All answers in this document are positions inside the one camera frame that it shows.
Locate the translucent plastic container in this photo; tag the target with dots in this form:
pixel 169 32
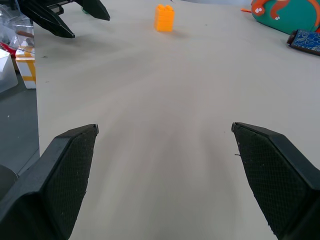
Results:
pixel 6 71

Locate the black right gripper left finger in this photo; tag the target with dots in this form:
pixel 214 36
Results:
pixel 55 175

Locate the red packet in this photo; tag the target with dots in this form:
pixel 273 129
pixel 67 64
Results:
pixel 6 47

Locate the orange toy brick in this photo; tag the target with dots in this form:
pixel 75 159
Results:
pixel 164 18

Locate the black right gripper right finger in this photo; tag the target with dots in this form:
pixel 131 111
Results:
pixel 272 175

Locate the teal and orange plush toy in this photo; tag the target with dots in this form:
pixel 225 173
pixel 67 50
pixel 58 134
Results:
pixel 287 12

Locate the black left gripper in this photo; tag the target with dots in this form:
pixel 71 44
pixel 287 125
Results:
pixel 60 6

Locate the dark rounded object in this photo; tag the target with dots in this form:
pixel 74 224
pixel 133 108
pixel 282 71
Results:
pixel 6 180

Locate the blue patterned case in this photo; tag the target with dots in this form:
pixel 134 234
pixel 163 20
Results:
pixel 306 42

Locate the white and yellow foam box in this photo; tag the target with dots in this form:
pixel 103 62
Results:
pixel 27 67

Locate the clear plastic bag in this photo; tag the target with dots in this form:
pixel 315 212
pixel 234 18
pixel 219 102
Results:
pixel 15 27

